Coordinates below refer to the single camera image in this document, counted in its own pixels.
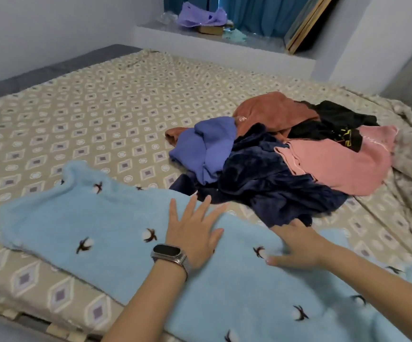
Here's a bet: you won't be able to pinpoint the person's right hand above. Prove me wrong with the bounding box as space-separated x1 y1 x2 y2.
265 218 334 271

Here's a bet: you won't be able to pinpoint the person's left hand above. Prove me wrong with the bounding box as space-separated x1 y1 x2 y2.
165 193 227 274

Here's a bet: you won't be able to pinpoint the navy velvet garment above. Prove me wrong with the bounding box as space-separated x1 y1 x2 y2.
169 123 350 228

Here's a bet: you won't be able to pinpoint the light blue fleece pajama pants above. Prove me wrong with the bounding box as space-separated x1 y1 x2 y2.
0 161 412 342

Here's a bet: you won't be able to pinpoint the purple-blue garment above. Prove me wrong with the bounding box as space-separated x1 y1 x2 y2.
168 116 239 186

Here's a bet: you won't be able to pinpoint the pink shirt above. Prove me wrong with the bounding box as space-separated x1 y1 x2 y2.
274 124 399 197

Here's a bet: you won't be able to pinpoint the black garment yellow print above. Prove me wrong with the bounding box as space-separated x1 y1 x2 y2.
288 100 380 153

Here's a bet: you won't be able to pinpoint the rust brown garment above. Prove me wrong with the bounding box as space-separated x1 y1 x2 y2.
165 92 321 147

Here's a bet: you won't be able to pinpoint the bed with patterned beige sheet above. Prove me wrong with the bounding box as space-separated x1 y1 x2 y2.
0 32 412 342

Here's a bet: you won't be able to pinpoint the person's right forearm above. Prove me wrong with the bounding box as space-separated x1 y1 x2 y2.
316 242 412 342

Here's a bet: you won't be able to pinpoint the person's left forearm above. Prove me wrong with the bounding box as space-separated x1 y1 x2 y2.
102 263 189 342

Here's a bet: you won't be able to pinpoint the grey band wristwatch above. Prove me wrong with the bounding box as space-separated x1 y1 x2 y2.
150 243 191 278

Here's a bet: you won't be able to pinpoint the teal small item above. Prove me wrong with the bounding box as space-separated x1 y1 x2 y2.
222 28 250 44

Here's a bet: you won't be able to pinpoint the small wooden box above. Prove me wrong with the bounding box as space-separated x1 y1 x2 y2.
197 25 225 36

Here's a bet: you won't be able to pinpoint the clear plastic bag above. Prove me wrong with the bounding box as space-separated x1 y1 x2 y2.
156 10 177 26

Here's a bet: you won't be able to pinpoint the purple cloth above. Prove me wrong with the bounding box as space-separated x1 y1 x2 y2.
176 1 229 29

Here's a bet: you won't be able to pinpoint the leaning wooden picture frames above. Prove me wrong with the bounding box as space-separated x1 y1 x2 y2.
284 0 342 56

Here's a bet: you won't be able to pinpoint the blue curtain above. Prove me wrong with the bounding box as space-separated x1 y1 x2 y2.
164 0 314 38

